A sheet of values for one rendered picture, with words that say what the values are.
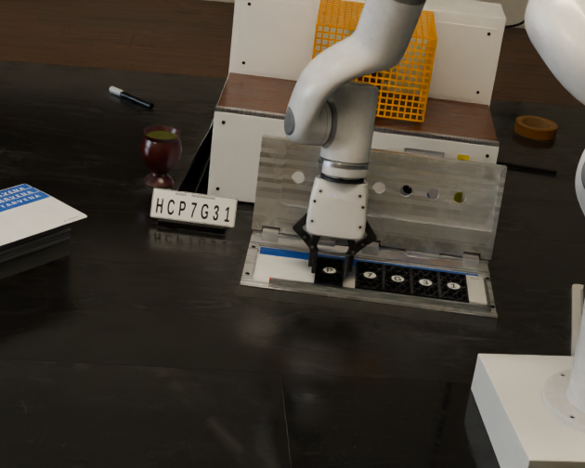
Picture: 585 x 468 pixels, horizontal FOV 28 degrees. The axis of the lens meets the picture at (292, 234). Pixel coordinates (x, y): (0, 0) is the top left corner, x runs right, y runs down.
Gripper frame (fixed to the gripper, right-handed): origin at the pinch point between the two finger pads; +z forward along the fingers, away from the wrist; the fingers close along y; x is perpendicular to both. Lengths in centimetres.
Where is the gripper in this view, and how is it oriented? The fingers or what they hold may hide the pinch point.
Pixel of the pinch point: (331, 263)
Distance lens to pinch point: 202.6
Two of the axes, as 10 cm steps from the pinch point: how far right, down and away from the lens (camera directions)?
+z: -1.2, 9.6, 2.4
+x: 0.5, -2.3, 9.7
